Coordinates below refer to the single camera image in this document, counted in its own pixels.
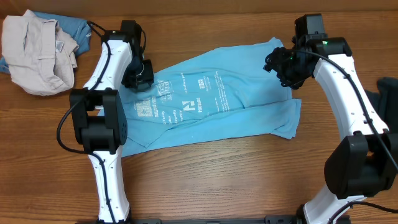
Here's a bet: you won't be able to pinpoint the light blue printed t-shirt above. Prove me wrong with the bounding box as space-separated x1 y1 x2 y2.
119 38 302 157

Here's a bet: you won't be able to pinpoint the beige pants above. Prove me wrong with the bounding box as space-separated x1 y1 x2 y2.
1 9 80 96

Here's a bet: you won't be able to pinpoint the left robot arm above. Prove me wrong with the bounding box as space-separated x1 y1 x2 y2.
65 20 154 223

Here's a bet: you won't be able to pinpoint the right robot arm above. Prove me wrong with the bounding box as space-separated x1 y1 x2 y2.
264 14 397 224

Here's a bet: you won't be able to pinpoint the blue denim jeans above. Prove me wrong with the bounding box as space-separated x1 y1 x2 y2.
0 11 94 75

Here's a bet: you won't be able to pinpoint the black folded garment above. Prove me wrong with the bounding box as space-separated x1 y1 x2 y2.
366 77 398 133

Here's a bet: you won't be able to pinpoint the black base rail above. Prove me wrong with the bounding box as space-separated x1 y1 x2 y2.
74 214 308 224

